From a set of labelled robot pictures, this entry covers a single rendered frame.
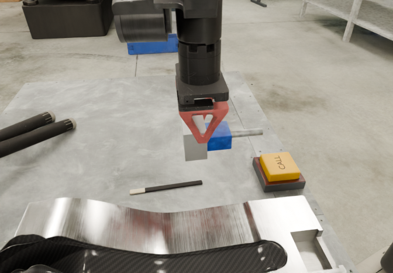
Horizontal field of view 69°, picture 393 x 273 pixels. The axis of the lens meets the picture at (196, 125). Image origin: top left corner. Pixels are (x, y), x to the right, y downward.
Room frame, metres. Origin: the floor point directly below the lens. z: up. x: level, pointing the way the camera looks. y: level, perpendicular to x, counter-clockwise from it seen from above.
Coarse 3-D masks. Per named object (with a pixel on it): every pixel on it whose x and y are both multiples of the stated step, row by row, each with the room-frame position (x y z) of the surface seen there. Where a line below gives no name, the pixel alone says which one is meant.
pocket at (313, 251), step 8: (296, 232) 0.22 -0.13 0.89; (304, 232) 0.22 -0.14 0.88; (312, 232) 0.22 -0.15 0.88; (320, 232) 0.22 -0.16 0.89; (296, 240) 0.22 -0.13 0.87; (304, 240) 0.22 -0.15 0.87; (312, 240) 0.23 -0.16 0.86; (320, 240) 0.22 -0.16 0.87; (304, 248) 0.21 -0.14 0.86; (312, 248) 0.21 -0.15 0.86; (320, 248) 0.21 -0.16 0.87; (304, 256) 0.20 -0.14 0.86; (312, 256) 0.20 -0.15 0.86; (320, 256) 0.20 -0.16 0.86; (328, 256) 0.20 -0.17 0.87; (304, 264) 0.19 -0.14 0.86; (312, 264) 0.19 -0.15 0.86; (320, 264) 0.19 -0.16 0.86; (328, 264) 0.19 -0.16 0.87
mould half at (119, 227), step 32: (32, 224) 0.20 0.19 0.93; (64, 224) 0.20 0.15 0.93; (96, 224) 0.21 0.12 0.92; (128, 224) 0.22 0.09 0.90; (160, 224) 0.23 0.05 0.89; (192, 224) 0.24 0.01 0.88; (224, 224) 0.23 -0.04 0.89; (256, 224) 0.23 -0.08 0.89; (288, 224) 0.23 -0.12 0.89; (288, 256) 0.19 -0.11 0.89
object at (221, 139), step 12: (204, 132) 0.34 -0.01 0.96; (216, 132) 0.36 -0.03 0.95; (228, 132) 0.36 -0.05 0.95; (240, 132) 0.37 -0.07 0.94; (252, 132) 0.37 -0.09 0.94; (192, 144) 0.34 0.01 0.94; (204, 144) 0.34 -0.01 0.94; (216, 144) 0.35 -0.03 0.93; (228, 144) 0.35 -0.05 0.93; (192, 156) 0.34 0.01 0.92; (204, 156) 0.34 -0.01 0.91
